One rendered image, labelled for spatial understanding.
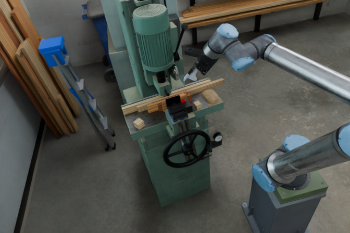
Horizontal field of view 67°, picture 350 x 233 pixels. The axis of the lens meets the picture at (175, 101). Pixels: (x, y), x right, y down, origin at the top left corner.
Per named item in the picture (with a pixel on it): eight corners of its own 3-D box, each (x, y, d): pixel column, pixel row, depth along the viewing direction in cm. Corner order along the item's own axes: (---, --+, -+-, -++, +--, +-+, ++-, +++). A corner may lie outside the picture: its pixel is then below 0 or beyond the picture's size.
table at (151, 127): (136, 153, 149) (134, 145, 145) (124, 118, 171) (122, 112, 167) (232, 118, 161) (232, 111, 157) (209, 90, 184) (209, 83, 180)
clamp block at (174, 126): (173, 135, 152) (172, 124, 146) (165, 120, 161) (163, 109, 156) (197, 127, 155) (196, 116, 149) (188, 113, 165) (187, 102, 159)
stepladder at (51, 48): (102, 154, 262) (36, 53, 184) (101, 135, 281) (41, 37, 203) (117, 148, 263) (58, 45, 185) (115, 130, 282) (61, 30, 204)
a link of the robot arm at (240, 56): (262, 56, 115) (245, 34, 118) (242, 66, 111) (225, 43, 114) (252, 66, 124) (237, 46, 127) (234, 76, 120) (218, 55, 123)
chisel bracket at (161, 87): (161, 99, 160) (159, 87, 154) (153, 86, 170) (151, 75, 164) (172, 94, 161) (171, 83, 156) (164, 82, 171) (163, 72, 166)
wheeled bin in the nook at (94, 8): (104, 87, 346) (79, 15, 283) (102, 65, 386) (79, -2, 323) (152, 75, 354) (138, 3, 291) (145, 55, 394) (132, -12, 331)
